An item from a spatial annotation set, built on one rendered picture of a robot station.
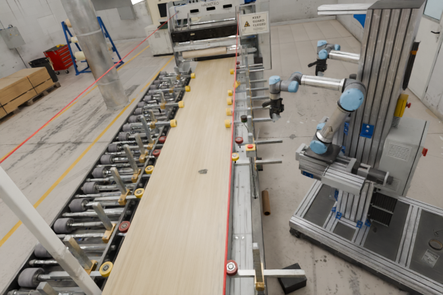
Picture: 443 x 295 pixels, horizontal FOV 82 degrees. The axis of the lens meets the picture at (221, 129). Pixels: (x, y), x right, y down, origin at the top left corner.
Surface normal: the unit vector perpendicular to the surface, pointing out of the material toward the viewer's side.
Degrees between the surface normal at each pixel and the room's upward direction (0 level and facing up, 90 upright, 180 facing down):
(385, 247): 0
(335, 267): 0
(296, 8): 90
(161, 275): 0
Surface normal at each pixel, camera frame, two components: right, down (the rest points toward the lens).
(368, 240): -0.14, -0.83
